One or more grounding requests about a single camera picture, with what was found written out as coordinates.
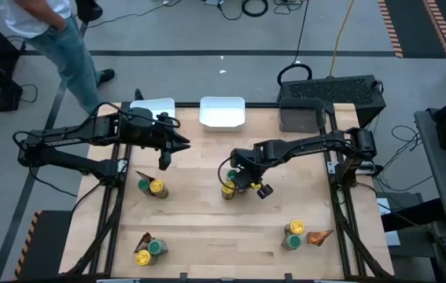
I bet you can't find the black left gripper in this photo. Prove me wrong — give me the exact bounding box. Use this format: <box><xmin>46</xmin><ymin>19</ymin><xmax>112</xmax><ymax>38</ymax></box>
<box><xmin>139</xmin><ymin>116</ymin><xmax>191</xmax><ymax>171</ymax></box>

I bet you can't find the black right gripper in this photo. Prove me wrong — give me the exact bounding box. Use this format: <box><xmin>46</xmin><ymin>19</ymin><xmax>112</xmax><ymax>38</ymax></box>
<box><xmin>237</xmin><ymin>156</ymin><xmax>275</xmax><ymax>200</ymax></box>

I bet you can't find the yellow-lid spice jar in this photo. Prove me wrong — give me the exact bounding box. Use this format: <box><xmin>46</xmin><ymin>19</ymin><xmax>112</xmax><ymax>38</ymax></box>
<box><xmin>149</xmin><ymin>178</ymin><xmax>170</xmax><ymax>200</ymax></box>
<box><xmin>221</xmin><ymin>179</ymin><xmax>237</xmax><ymax>201</ymax></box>
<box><xmin>135</xmin><ymin>249</ymin><xmax>157</xmax><ymax>267</ymax></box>
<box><xmin>284</xmin><ymin>219</ymin><xmax>306</xmax><ymax>236</ymax></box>

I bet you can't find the white plastic bin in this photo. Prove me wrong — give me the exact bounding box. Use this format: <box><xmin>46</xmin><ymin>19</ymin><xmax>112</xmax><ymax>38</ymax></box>
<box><xmin>199</xmin><ymin>96</ymin><xmax>247</xmax><ymax>133</ymax></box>
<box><xmin>129</xmin><ymin>97</ymin><xmax>177</xmax><ymax>134</ymax></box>

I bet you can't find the grey translucent plastic bin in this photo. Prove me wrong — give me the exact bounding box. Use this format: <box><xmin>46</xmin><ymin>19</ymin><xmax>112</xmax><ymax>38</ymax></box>
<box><xmin>278</xmin><ymin>97</ymin><xmax>326</xmax><ymax>134</ymax></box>

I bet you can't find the black computer tower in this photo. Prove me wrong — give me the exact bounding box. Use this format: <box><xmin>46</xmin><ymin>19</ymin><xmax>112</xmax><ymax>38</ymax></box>
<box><xmin>276</xmin><ymin>74</ymin><xmax>387</xmax><ymax>129</ymax></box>

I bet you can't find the white paper sheet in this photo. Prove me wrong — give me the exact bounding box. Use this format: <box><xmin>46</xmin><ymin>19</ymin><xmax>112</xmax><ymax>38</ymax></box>
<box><xmin>375</xmin><ymin>196</ymin><xmax>401</xmax><ymax>248</ymax></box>

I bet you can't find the person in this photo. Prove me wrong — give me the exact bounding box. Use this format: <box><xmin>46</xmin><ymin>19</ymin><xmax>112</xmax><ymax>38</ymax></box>
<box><xmin>0</xmin><ymin>0</ymin><xmax>116</xmax><ymax>115</ymax></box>

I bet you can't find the black hazard-striped floor mat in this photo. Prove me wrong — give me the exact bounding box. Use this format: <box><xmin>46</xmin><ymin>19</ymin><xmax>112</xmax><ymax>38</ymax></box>
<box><xmin>13</xmin><ymin>209</ymin><xmax>73</xmax><ymax>281</ymax></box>
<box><xmin>377</xmin><ymin>0</ymin><xmax>446</xmax><ymax>60</ymax></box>

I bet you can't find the black bar-shaped box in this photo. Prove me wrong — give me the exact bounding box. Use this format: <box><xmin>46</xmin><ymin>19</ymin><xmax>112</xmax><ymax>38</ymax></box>
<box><xmin>379</xmin><ymin>197</ymin><xmax>446</xmax><ymax>233</ymax></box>

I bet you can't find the grey desk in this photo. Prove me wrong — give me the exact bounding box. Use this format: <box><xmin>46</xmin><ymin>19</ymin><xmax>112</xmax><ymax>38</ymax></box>
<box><xmin>414</xmin><ymin>106</ymin><xmax>446</xmax><ymax>230</ymax></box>

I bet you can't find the black aluminium table frame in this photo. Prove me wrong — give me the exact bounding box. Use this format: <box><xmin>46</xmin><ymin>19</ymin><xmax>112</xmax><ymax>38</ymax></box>
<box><xmin>61</xmin><ymin>100</ymin><xmax>396</xmax><ymax>283</ymax></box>

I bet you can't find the black coiled cable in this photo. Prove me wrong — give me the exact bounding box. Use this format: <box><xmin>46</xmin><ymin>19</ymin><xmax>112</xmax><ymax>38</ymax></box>
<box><xmin>241</xmin><ymin>0</ymin><xmax>270</xmax><ymax>18</ymax></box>

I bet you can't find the black hanging cable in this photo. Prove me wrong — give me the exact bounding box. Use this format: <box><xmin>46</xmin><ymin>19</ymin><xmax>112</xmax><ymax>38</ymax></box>
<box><xmin>276</xmin><ymin>0</ymin><xmax>314</xmax><ymax>90</ymax></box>

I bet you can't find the yellow hanging cable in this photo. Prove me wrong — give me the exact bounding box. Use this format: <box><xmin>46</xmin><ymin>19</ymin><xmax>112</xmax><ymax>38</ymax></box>
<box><xmin>327</xmin><ymin>0</ymin><xmax>356</xmax><ymax>78</ymax></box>

